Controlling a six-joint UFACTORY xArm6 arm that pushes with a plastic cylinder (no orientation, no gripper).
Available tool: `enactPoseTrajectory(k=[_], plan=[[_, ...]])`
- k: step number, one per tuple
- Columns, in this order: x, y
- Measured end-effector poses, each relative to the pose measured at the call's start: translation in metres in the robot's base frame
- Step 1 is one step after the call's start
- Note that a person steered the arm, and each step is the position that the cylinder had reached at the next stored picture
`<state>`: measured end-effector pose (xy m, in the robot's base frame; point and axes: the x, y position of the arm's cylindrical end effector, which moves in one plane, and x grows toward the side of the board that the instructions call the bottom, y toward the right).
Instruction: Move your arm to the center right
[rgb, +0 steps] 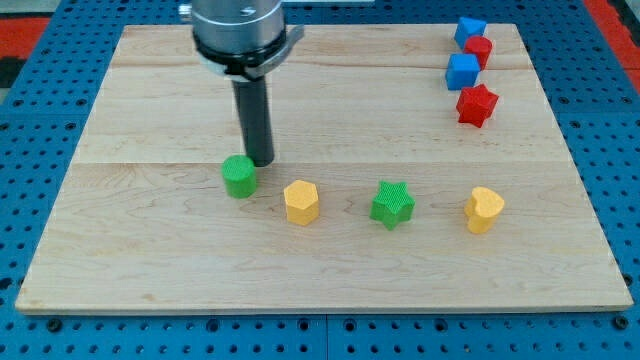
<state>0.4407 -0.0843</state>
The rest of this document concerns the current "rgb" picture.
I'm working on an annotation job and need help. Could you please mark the yellow heart block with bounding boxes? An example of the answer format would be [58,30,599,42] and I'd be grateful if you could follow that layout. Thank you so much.
[464,187,505,234]

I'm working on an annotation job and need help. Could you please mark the green star block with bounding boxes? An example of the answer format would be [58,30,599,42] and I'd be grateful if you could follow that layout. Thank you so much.
[369,180,415,231]

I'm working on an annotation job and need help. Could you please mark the blue cube block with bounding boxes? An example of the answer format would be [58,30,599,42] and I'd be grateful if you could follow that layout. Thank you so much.
[445,53,481,91]

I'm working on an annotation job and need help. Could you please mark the yellow hexagon block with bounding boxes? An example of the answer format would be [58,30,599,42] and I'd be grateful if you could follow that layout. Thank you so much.
[283,180,319,226]

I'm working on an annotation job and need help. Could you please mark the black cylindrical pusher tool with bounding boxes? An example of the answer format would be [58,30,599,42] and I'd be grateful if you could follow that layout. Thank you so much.
[232,77,274,167]

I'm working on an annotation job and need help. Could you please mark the red star block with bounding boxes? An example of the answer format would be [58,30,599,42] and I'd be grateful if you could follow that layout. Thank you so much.
[456,84,499,128]

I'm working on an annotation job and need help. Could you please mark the blue pentagon block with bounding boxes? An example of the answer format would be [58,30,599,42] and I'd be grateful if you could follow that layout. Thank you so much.
[454,17,487,49]

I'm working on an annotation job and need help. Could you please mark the wooden board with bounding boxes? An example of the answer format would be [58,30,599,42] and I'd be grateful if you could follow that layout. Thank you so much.
[15,23,633,315]

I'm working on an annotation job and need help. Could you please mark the green cylinder block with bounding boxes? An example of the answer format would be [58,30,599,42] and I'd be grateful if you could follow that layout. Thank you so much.
[221,155,257,199]

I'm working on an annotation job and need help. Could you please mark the red cylinder block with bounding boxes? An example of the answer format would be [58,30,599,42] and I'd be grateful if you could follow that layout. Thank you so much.
[463,35,493,70]

